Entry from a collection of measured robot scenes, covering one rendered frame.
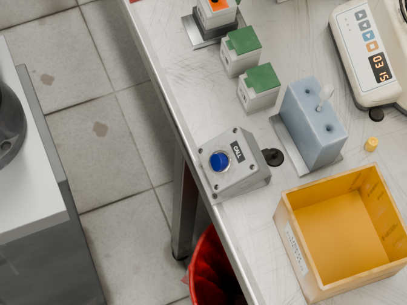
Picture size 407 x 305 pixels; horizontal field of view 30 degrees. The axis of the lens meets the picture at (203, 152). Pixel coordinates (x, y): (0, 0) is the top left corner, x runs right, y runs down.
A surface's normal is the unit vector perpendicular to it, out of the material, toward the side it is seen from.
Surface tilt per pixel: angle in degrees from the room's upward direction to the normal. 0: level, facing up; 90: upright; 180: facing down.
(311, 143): 90
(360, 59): 25
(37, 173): 1
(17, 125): 72
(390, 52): 90
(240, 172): 30
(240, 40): 0
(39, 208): 1
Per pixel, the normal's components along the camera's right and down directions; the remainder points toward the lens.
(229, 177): -0.42, -0.17
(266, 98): 0.38, 0.86
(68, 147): 0.05, -0.39
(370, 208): -0.94, 0.29
